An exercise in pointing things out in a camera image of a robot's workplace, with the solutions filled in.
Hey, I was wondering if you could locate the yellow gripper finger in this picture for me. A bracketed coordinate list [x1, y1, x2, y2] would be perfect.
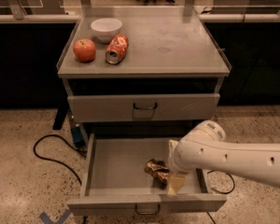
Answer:
[167, 175, 185, 196]
[168, 140, 178, 169]

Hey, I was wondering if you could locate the blue power adapter box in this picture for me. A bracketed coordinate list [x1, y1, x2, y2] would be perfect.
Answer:
[71, 127, 85, 148]

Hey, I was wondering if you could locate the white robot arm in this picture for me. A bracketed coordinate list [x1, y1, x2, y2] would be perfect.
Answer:
[168, 120, 280, 195]

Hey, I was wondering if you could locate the open grey middle drawer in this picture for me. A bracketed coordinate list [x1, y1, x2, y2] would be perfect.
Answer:
[68, 134, 227, 216]

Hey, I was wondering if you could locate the red soda can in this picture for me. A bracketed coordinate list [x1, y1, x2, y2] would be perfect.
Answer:
[105, 34, 129, 64]

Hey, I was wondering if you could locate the black cable loop right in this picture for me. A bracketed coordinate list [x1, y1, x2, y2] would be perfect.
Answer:
[206, 170, 236, 195]

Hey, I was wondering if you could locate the red apple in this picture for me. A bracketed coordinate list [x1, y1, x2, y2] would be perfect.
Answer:
[73, 39, 96, 63]

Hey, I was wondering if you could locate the black floor cable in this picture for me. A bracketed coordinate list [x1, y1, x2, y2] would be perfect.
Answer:
[33, 134, 88, 186]

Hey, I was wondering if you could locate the crushed orange gold can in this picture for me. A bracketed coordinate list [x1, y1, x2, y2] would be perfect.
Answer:
[144, 159, 170, 185]

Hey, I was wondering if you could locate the grey drawer cabinet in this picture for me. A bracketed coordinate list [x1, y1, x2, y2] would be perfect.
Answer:
[58, 7, 231, 137]

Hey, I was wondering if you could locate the white bowl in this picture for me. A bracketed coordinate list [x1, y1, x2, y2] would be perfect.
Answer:
[91, 18, 122, 43]

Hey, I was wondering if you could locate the closed grey top drawer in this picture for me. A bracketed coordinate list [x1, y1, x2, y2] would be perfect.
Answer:
[68, 93, 220, 122]

